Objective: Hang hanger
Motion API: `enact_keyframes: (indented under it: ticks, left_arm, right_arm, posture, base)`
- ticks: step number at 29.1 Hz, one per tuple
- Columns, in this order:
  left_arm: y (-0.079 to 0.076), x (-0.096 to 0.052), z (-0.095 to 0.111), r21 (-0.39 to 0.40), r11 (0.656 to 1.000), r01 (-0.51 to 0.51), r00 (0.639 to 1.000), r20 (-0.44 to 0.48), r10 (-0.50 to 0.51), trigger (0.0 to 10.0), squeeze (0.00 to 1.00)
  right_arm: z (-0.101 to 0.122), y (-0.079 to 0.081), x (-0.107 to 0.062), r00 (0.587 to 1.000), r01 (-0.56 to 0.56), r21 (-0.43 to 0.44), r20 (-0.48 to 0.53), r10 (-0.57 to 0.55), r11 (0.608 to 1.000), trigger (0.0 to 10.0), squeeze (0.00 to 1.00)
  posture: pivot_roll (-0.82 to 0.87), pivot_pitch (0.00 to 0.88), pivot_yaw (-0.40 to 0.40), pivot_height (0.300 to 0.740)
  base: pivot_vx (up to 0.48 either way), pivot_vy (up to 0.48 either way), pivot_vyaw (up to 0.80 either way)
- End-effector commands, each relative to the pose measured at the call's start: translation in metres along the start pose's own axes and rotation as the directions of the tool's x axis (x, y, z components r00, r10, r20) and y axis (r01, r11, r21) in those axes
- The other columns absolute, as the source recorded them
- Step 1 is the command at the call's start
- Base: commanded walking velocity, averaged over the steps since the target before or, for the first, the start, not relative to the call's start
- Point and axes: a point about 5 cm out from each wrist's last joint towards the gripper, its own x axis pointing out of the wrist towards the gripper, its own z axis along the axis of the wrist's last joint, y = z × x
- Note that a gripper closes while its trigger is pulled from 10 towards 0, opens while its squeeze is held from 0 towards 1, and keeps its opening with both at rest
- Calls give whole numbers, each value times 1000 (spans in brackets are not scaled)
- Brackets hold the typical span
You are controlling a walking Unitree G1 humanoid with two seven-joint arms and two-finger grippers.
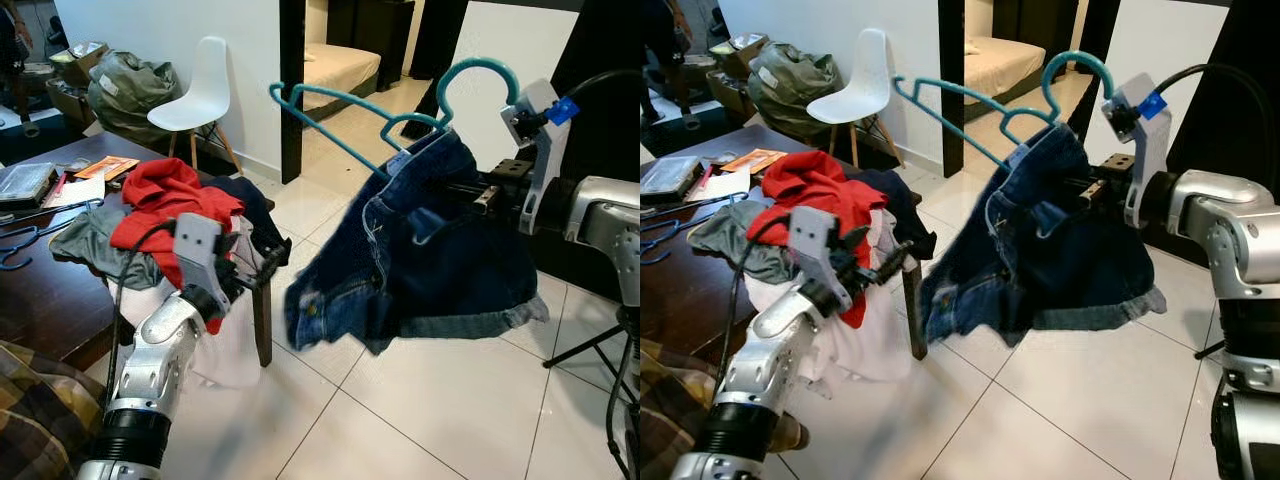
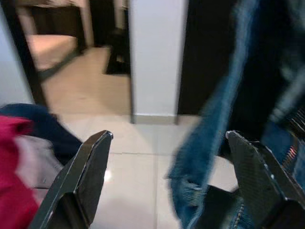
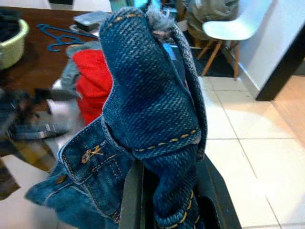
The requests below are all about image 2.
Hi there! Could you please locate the white shirt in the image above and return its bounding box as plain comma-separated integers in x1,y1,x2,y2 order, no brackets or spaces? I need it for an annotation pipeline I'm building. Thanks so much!
14,137,64,191

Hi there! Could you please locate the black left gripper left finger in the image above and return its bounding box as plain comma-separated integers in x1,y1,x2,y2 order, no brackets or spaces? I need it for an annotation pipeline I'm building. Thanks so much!
28,130,114,229

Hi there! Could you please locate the red garment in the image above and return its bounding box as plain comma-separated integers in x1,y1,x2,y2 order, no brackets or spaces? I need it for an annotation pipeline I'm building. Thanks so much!
0,115,42,229

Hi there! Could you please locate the navy garment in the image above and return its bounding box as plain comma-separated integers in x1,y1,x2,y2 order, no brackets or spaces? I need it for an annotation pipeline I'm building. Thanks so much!
0,103,83,165

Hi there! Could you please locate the beige bed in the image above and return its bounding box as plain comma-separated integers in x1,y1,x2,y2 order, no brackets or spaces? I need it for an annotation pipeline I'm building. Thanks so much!
26,34,81,79

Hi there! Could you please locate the black door frame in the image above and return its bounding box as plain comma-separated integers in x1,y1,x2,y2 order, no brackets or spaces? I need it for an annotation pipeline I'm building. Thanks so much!
0,0,48,105

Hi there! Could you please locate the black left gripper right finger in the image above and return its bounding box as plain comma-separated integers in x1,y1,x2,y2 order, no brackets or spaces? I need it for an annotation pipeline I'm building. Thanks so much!
225,130,305,229

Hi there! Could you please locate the dark brown wardrobe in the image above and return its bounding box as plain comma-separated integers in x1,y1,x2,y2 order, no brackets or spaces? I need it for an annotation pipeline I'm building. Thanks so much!
90,0,131,75

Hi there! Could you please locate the blue denim garment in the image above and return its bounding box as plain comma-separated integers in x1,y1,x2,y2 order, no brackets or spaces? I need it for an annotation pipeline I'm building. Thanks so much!
164,0,305,229

